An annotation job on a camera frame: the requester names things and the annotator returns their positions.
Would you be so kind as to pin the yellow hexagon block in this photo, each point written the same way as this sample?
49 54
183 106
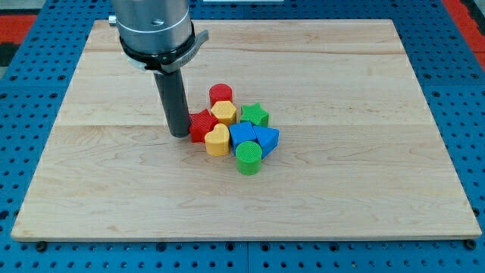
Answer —
225 112

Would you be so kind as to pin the green star block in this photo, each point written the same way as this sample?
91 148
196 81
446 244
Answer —
254 114

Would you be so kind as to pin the light wooden board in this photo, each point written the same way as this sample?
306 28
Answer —
359 155

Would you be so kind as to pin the red cylinder block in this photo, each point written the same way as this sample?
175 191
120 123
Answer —
220 92

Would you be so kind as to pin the black clamp ring mount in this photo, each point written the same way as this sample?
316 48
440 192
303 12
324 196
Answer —
167 62

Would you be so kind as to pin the red star block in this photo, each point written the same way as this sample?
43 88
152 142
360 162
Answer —
202 123

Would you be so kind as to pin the green cylinder block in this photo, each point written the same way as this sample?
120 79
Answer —
248 158

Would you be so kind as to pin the yellow heart block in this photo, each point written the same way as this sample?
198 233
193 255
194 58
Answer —
217 141

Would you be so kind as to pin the blue triangle block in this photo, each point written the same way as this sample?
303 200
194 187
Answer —
267 138

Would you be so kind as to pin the blue cube block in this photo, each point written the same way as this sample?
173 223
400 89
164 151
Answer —
240 133

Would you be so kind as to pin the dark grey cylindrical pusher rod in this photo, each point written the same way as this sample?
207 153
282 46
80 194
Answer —
173 99

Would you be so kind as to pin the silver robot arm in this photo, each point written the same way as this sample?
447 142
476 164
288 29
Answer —
159 36

